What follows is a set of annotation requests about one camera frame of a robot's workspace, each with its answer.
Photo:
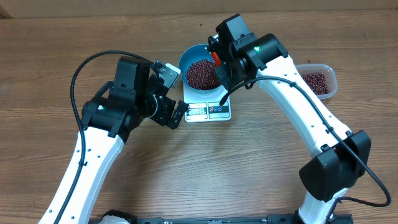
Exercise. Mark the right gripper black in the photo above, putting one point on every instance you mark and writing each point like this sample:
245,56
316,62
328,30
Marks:
222,69

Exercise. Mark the red measuring scoop blue handle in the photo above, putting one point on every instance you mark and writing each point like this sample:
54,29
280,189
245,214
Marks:
216,59

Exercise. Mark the clear plastic food container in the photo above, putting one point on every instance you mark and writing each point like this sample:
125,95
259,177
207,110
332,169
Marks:
328,72

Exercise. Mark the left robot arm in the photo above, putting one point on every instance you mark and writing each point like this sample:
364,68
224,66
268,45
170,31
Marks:
137,92

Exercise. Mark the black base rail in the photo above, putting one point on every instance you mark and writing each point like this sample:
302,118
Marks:
117,216

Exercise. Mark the blue metal bowl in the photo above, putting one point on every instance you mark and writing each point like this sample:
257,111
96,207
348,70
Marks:
198,70

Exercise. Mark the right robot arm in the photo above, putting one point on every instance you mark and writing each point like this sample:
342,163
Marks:
337,154

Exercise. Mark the red beans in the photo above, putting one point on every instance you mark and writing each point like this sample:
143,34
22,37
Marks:
316,82

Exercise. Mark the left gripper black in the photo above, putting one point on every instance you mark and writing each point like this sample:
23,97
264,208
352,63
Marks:
164,118

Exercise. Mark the white digital kitchen scale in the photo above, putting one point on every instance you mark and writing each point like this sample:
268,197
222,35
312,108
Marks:
204,105

